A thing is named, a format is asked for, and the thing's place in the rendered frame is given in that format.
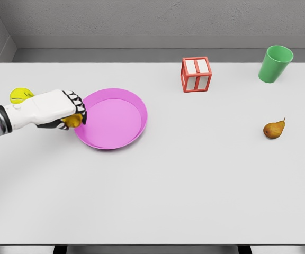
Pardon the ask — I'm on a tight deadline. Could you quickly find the yellow tennis ball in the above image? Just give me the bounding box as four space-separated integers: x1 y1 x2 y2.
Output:
10 87 35 104

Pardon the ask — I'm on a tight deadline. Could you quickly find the green cup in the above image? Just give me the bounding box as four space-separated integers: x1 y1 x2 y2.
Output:
258 44 294 84

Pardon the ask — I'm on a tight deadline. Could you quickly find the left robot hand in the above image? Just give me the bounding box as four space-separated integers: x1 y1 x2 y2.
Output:
29 89 87 131

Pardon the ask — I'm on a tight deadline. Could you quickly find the yellow lemon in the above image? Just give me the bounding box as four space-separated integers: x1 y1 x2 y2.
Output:
61 113 84 129

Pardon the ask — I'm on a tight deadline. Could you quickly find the red and white cube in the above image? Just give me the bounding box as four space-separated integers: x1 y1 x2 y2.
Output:
180 56 213 93

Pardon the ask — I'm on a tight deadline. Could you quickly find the brown pear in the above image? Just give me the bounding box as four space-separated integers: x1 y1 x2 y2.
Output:
263 117 286 139

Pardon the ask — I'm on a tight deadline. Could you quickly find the pink round plate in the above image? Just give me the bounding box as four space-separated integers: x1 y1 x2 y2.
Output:
74 88 148 151

